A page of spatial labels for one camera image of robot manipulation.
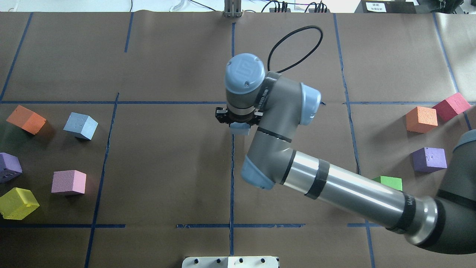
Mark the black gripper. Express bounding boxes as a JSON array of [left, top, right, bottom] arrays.
[[215, 107, 263, 125]]

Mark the light blue foam block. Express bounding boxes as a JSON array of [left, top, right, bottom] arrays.
[[229, 122, 251, 135]]

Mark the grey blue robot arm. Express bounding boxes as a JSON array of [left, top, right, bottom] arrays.
[[216, 53, 476, 255]]

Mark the green foam block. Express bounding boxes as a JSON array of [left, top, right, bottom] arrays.
[[372, 175, 403, 191]]

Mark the orange foam block left group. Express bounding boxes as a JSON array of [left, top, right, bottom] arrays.
[[405, 106, 438, 133]]

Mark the orange foam block group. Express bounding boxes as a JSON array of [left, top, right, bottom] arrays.
[[6, 105, 46, 135], [405, 106, 438, 133]]

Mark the orange foam block right group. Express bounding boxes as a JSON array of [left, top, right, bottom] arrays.
[[6, 105, 46, 135]]

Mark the purple foam block left group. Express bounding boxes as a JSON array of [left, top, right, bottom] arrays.
[[411, 147, 447, 173]]

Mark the purple foam block group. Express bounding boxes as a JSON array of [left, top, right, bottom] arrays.
[[411, 147, 447, 173], [0, 152, 23, 184]]

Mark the purple foam block right group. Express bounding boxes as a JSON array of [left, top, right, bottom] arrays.
[[0, 152, 23, 184]]

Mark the yellow foam block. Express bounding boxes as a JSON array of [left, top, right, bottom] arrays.
[[0, 187, 40, 220]]

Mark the dark pink foam block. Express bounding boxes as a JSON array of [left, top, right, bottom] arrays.
[[433, 93, 471, 122]]

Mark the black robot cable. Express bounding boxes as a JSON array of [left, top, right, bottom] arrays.
[[267, 25, 324, 74]]

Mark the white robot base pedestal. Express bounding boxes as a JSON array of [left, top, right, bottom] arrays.
[[181, 256, 280, 268]]

